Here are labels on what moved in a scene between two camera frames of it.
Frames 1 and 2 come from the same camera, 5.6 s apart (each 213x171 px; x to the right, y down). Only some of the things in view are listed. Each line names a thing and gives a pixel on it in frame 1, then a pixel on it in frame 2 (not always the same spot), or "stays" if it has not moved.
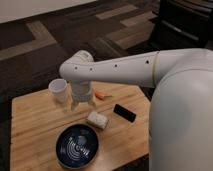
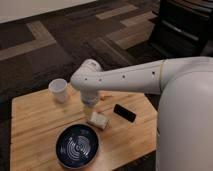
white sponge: [96, 119] stays
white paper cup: [58, 87] stays
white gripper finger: [73, 104] → [88, 110]
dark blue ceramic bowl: [77, 146] stays
